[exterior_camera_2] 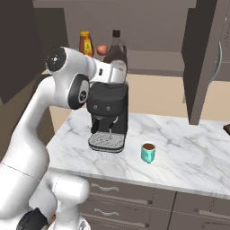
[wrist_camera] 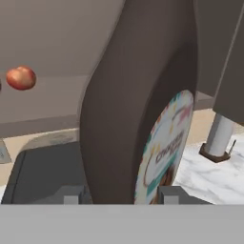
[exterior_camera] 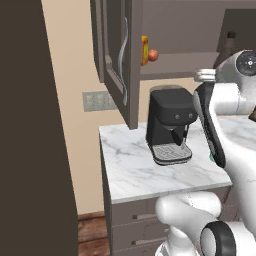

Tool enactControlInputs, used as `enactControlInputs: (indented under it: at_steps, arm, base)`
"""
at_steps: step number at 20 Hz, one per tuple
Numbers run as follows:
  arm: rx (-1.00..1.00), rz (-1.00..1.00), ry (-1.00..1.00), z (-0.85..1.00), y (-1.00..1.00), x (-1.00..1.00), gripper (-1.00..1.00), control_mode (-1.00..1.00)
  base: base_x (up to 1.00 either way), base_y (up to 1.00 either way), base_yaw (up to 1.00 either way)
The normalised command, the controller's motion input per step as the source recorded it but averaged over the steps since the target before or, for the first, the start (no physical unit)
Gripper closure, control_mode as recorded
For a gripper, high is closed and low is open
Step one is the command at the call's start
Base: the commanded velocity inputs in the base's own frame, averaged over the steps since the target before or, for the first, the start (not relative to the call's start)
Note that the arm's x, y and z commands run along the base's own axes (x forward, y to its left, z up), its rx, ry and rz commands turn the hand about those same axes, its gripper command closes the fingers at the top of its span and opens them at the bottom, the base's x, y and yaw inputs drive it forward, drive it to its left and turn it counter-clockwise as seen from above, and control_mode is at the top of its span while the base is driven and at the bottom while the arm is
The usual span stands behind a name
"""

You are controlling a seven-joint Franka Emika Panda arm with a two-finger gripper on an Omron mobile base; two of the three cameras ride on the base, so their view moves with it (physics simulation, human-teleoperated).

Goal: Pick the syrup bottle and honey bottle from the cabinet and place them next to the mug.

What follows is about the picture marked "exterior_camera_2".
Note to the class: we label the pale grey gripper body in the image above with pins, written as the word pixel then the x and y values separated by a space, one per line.
pixel 118 72

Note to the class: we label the grey-brown drawer front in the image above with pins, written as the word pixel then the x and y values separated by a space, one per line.
pixel 131 191
pixel 125 214
pixel 203 205

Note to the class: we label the dark brown flat object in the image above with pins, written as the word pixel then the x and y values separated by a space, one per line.
pixel 227 128

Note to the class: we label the orange honey bottle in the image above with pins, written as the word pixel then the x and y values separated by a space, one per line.
pixel 86 45

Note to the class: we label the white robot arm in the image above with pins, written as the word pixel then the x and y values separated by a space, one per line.
pixel 27 143

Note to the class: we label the red apple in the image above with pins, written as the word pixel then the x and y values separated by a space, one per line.
pixel 102 50

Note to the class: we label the dark syrup bottle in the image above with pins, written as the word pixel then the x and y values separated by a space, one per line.
pixel 116 51

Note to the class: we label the teal mug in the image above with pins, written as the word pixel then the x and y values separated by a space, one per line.
pixel 148 155

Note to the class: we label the open wall cabinet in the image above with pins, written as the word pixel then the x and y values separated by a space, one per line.
pixel 149 33

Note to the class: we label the black coffee machine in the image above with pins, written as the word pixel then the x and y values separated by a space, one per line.
pixel 109 103

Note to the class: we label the dark brown cabinet door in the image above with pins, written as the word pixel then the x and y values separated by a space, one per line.
pixel 15 45
pixel 199 60

